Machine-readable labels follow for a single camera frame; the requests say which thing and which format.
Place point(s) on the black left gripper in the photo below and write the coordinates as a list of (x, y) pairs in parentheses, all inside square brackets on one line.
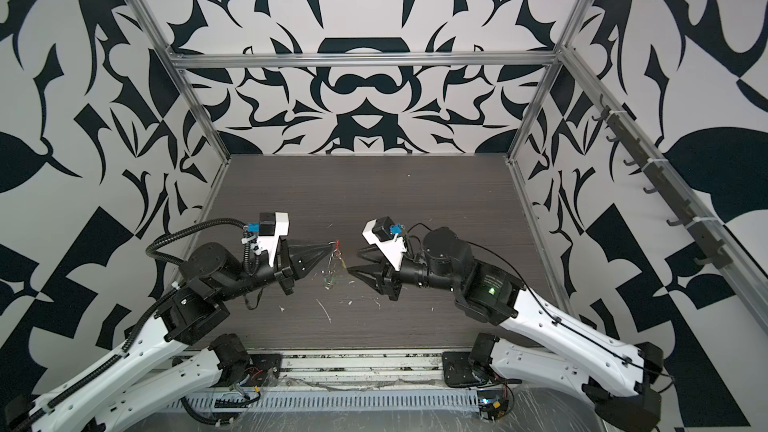
[(286, 264)]

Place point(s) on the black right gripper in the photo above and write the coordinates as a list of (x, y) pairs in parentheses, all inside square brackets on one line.
[(389, 279)]

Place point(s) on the green key tag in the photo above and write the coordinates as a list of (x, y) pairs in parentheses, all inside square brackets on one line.
[(329, 282)]

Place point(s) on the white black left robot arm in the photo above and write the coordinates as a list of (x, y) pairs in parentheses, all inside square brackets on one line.
[(120, 389)]

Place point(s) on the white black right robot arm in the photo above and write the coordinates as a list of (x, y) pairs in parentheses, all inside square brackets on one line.
[(615, 377)]

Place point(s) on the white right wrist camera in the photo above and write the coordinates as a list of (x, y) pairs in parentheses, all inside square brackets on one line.
[(388, 237)]

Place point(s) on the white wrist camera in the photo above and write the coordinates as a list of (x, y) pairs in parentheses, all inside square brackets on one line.
[(264, 235), (388, 237)]

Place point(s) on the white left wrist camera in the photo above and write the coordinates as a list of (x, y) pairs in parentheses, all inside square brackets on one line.
[(264, 235)]

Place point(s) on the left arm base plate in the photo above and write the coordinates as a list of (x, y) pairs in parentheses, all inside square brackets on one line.
[(261, 369)]

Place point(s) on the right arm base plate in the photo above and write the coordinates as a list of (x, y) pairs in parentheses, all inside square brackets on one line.
[(459, 372)]

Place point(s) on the white slotted cable duct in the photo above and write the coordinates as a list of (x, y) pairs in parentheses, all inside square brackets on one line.
[(275, 401)]

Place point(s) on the aluminium frame top crossbar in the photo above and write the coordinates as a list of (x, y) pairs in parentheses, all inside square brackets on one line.
[(371, 59)]

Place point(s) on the black wall hook rail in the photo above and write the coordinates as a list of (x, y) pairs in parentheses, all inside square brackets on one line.
[(668, 184)]

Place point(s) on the aluminium frame corner post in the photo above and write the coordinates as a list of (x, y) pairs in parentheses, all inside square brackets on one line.
[(153, 32)]

